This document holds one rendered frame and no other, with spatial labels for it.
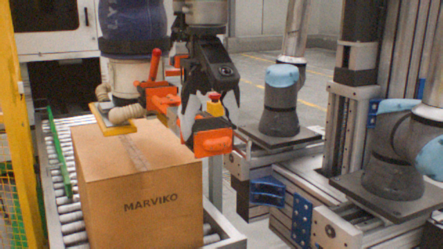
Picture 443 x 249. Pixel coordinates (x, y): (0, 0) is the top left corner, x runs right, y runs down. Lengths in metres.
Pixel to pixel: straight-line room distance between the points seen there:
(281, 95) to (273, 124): 0.11
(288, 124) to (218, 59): 0.73
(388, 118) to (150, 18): 0.70
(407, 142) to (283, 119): 0.55
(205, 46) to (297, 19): 0.79
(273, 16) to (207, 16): 11.38
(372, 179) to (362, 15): 0.45
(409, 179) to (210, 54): 0.58
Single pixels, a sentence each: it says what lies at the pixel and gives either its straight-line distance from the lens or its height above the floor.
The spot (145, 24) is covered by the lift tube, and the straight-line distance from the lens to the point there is 1.15.
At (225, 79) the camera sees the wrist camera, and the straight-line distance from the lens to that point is 0.60.
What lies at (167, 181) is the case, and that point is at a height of 0.89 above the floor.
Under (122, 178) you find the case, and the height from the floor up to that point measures 0.94.
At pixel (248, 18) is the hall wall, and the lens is 11.56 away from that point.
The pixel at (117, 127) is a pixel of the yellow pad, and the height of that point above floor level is 1.14.
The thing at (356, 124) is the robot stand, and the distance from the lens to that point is 1.18.
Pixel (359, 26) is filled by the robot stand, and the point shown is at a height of 1.42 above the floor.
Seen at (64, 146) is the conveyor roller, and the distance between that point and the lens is 2.80.
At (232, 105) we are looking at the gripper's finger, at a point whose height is 1.30.
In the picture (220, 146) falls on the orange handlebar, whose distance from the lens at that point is 0.67.
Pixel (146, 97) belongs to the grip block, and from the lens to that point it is 0.99.
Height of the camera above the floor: 1.49
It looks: 19 degrees down
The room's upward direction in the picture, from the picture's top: straight up
